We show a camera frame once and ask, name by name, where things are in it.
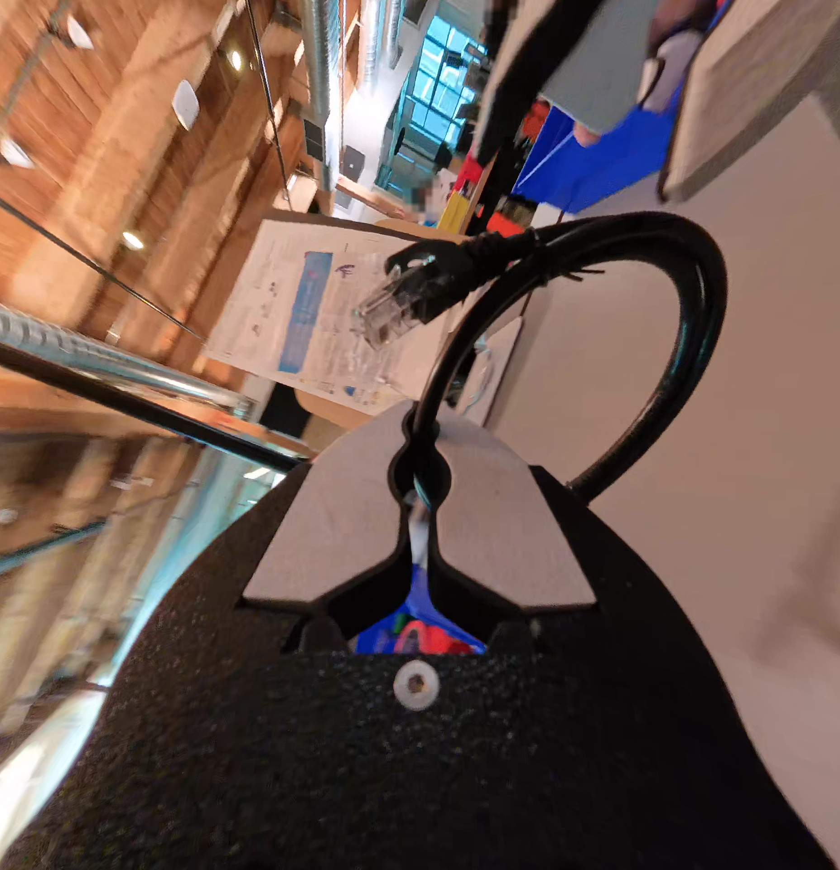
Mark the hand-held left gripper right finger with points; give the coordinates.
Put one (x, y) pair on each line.
(515, 537)

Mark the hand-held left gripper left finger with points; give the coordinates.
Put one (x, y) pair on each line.
(325, 530)

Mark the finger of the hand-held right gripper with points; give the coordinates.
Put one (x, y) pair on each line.
(766, 81)
(597, 61)

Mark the blue plastic bin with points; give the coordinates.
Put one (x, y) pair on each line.
(420, 598)
(597, 177)

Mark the grey desk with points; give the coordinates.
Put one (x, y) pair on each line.
(766, 476)

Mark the person's right hand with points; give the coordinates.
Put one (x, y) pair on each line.
(586, 134)

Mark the instruction sheet on stand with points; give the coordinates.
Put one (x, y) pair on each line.
(325, 408)

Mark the black metal pole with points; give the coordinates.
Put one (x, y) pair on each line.
(121, 401)

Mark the white ceiling access point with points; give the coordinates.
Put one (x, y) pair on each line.
(186, 105)

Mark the silver ventilation duct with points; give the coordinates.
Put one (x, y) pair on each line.
(87, 346)
(379, 41)
(321, 81)

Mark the black wall speaker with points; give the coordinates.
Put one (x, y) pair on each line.
(353, 162)

